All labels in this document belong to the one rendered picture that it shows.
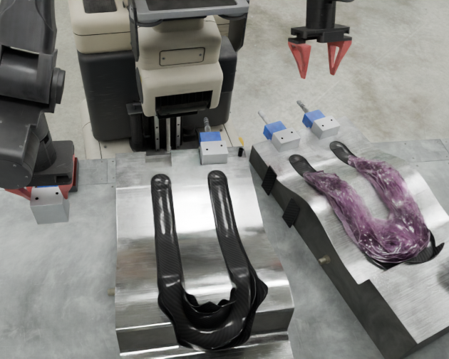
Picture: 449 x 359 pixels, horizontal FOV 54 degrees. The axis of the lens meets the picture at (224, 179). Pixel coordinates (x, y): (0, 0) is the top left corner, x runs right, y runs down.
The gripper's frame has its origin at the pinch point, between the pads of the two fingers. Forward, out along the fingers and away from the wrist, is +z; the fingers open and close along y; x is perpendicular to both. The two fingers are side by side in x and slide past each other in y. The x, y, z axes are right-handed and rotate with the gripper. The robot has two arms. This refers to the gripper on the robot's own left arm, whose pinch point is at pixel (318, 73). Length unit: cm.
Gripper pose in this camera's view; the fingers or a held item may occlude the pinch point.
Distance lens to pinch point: 97.4
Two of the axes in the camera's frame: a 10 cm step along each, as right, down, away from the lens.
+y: 9.5, -1.8, 2.5
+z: 0.5, 8.9, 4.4
